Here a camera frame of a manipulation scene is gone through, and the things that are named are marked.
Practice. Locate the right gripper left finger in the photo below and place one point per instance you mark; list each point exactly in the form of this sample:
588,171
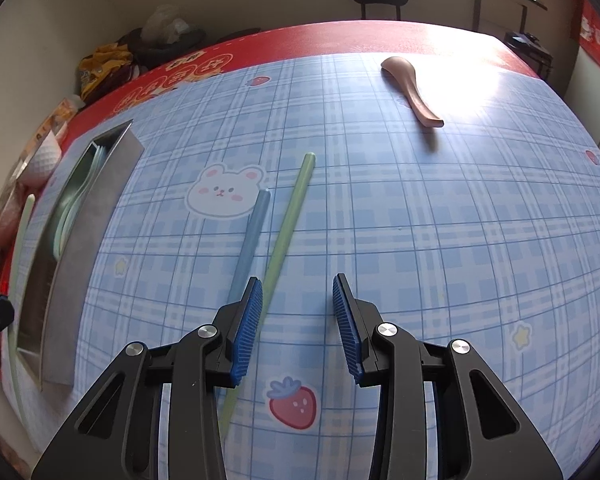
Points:
113,432

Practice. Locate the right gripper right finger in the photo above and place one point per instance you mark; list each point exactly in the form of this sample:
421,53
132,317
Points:
482,431

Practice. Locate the blue chopstick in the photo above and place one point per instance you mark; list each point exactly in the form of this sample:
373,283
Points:
249,245

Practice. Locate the light green chopstick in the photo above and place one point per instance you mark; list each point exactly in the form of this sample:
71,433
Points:
12,288
286,231

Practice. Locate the steel utensil tray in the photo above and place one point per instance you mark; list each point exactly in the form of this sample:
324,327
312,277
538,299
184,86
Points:
55,291

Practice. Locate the green spoon in tray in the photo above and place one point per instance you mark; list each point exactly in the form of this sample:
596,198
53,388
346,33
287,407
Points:
95,155

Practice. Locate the white textured bowl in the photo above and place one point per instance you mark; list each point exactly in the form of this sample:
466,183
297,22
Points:
41,163

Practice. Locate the snack package beside bowl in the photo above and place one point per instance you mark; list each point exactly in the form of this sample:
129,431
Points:
56,122

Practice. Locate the blue plaid table mat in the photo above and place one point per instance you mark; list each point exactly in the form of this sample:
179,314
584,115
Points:
487,229

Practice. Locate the yellow snack bags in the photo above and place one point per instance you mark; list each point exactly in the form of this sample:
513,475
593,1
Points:
95,69

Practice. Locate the white plastic bag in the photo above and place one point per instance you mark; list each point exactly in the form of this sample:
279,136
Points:
164,26

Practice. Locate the white refrigerator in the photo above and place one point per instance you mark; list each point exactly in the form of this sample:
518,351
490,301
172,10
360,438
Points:
583,93

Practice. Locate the pink ceramic spoon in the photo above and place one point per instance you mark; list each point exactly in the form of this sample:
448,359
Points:
403,72

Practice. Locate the black electric pressure cooker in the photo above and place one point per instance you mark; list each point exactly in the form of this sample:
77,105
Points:
528,48

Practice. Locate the red cloth on fridge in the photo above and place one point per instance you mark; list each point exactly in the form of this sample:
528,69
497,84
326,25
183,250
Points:
585,27

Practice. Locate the dark metal chair frame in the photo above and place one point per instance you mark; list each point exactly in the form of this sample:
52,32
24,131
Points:
498,17

